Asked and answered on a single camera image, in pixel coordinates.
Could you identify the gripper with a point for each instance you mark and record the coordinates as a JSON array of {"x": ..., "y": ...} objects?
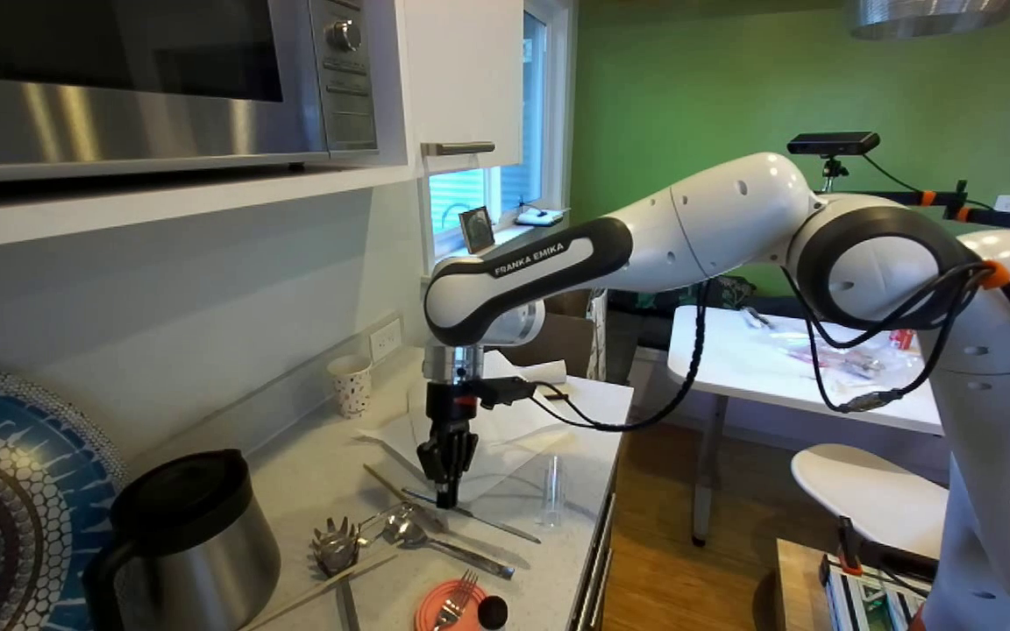
[{"x": 448, "y": 410}]

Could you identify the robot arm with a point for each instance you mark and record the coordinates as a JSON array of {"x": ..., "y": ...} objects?
[{"x": 715, "y": 228}]

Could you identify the wooden chopstick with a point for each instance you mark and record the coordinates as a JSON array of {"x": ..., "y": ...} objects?
[
  {"x": 400, "y": 497},
  {"x": 330, "y": 587}
]

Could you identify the silver bread knife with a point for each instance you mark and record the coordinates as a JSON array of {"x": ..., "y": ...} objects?
[{"x": 492, "y": 523}]

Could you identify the silver spoon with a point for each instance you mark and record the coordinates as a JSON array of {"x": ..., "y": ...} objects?
[{"x": 435, "y": 542}]

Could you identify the sheet of white paper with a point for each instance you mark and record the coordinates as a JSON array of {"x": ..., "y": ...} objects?
[{"x": 514, "y": 429}]

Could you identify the dotted paper cup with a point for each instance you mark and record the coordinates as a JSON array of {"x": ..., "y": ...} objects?
[{"x": 351, "y": 386}]

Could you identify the silver fork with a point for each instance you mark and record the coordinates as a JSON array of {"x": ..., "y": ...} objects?
[{"x": 455, "y": 600}]

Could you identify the silver pasta server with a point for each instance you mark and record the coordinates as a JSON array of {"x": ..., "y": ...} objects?
[{"x": 336, "y": 548}]

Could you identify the orange plate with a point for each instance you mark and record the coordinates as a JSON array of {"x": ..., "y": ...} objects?
[{"x": 435, "y": 605}]

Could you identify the small black ball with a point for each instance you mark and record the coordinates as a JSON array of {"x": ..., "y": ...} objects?
[{"x": 493, "y": 612}]

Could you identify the cardboard box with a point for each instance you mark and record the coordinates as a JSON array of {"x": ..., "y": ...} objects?
[{"x": 568, "y": 337}]

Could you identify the stainless steel thermal carafe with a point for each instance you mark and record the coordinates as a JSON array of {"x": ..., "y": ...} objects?
[{"x": 189, "y": 543}]

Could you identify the window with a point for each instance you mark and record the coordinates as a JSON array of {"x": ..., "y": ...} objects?
[{"x": 505, "y": 184}]

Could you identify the white table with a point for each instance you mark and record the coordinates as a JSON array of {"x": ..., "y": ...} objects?
[{"x": 750, "y": 359}]

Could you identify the heap of plastic bags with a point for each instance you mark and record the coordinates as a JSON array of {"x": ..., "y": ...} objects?
[{"x": 856, "y": 355}]

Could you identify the white chair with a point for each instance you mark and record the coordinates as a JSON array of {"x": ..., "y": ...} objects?
[{"x": 873, "y": 495}]

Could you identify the blue patterned decorative plate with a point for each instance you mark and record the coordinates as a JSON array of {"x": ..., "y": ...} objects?
[{"x": 23, "y": 491}]

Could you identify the black clamp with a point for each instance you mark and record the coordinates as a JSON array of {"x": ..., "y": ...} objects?
[{"x": 873, "y": 552}]

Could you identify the microwave knob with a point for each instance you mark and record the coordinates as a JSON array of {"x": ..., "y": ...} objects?
[{"x": 345, "y": 35}]

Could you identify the stainless steel microwave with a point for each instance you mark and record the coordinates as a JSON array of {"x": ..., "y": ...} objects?
[{"x": 119, "y": 88}]

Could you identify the microwave door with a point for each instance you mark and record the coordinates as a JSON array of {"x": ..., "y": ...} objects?
[{"x": 102, "y": 96}]

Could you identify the silver pendant lamp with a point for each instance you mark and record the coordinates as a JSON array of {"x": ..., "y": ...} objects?
[{"x": 926, "y": 16}]

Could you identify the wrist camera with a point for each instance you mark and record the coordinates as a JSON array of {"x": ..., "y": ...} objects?
[{"x": 505, "y": 390}]

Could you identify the wall socket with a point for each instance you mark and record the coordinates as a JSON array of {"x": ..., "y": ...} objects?
[{"x": 385, "y": 340}]

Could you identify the small picture frame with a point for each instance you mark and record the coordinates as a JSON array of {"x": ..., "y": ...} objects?
[{"x": 475, "y": 230}]

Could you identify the white wall cabinet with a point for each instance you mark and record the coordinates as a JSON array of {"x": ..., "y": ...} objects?
[{"x": 461, "y": 79}]

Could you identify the camera on mount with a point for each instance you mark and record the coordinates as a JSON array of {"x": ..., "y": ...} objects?
[{"x": 833, "y": 144}]

